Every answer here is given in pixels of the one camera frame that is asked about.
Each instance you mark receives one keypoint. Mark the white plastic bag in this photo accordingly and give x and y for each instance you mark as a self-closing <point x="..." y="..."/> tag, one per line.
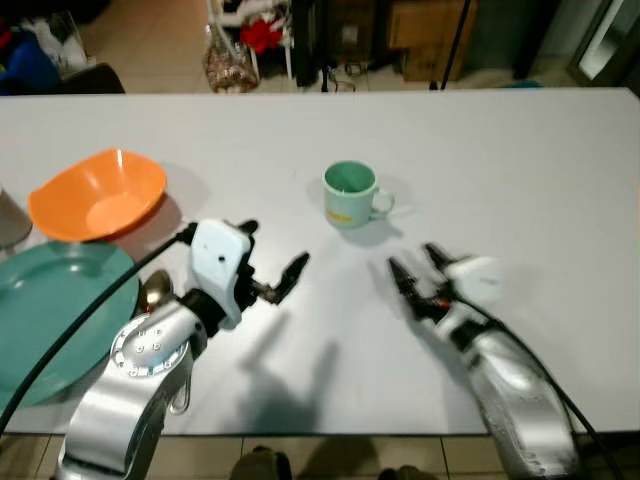
<point x="55" y="40"/>

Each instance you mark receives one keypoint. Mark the red cloth item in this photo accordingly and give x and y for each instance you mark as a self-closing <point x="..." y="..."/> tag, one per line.
<point x="262" y="35"/>

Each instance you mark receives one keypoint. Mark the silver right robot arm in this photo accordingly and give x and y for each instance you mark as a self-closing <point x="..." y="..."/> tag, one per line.
<point x="520" y="400"/>

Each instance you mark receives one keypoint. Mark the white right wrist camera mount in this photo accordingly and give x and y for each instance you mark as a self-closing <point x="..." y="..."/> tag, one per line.
<point x="475" y="278"/>

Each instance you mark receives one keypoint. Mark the brown patterned bag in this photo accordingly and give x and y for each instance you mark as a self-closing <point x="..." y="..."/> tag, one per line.
<point x="230" y="70"/>

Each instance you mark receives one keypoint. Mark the blue bag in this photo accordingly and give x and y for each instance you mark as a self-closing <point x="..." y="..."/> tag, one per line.
<point x="25" y="65"/>

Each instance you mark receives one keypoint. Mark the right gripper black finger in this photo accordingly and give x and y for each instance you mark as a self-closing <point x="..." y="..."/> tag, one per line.
<point x="437" y="256"/>
<point x="402" y="278"/>

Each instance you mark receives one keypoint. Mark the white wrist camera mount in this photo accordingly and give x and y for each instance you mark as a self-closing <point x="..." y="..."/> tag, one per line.
<point x="475" y="278"/>
<point x="217" y="260"/>

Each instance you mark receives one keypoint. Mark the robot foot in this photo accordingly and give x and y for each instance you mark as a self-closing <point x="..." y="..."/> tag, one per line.
<point x="405" y="473"/>
<point x="262" y="466"/>

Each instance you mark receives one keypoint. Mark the grey cup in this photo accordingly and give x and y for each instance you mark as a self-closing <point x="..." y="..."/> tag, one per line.
<point x="10" y="220"/>

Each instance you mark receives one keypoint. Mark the orange plastic bowl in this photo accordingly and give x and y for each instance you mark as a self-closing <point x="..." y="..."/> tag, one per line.
<point x="95" y="200"/>

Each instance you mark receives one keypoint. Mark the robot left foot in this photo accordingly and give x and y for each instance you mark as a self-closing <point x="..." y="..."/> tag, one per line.
<point x="262" y="466"/>

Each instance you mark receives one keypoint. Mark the dark framed glass door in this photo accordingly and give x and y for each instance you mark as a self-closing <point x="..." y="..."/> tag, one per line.
<point x="605" y="40"/>

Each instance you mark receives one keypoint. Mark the black pole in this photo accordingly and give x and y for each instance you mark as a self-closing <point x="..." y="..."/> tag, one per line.
<point x="452" y="45"/>

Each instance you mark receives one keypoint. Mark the cardboard box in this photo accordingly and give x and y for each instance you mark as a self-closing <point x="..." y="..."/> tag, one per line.
<point x="430" y="35"/>

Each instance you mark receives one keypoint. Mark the green ceramic mug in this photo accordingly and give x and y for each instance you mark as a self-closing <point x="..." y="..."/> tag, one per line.
<point x="348" y="198"/>

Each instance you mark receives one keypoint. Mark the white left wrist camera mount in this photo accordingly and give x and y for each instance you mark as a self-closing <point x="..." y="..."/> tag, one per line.
<point x="217" y="260"/>

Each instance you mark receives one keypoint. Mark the black chair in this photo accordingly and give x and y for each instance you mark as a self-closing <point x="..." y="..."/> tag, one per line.
<point x="95" y="80"/>

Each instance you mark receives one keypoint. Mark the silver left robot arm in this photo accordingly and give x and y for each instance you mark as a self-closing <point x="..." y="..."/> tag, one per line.
<point x="130" y="400"/>

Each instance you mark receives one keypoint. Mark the teal round plate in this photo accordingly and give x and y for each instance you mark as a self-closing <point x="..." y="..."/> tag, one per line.
<point x="50" y="310"/>

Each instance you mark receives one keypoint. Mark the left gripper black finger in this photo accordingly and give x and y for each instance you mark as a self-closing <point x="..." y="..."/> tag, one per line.
<point x="293" y="275"/>
<point x="247" y="227"/>

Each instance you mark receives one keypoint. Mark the metal spoon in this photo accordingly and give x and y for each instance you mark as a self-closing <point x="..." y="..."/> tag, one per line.
<point x="153" y="290"/>

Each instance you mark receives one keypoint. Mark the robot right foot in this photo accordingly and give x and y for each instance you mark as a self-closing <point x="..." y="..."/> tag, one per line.
<point x="405" y="473"/>

